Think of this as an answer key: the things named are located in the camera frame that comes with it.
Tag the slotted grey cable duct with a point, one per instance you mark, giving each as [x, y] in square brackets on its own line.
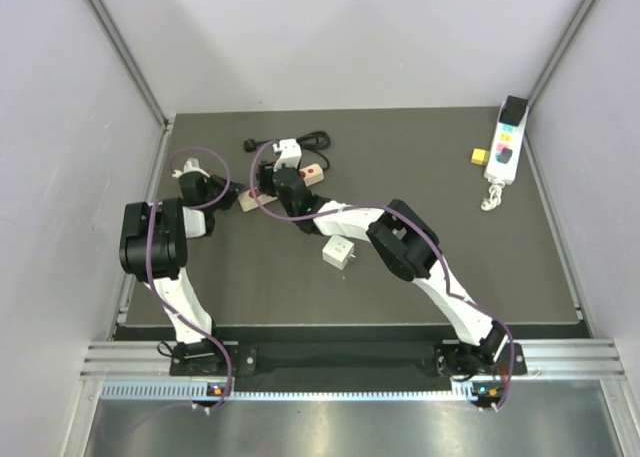
[210, 392]

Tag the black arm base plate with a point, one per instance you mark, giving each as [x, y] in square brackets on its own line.
[256, 358]

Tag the yellow cube block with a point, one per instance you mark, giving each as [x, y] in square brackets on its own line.
[479, 157]

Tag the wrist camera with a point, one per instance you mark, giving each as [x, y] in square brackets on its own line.
[288, 153]
[191, 165]

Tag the black adapter on white strip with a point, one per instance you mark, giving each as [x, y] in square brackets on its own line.
[513, 110]

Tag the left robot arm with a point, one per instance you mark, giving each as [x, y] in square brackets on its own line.
[154, 249]

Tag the white cube socket adapter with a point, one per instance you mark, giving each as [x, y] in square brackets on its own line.
[338, 252]

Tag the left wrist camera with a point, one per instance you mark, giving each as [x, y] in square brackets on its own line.
[191, 165]

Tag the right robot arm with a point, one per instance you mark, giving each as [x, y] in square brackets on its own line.
[410, 250]

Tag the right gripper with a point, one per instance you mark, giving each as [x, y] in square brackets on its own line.
[267, 173]

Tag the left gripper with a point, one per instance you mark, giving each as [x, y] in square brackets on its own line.
[234, 190]

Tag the beige power strip red sockets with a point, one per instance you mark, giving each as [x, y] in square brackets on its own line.
[311, 175]

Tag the white power strip coloured sockets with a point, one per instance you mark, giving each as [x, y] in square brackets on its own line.
[505, 136]

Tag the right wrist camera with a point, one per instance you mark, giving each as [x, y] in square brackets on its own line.
[288, 153]

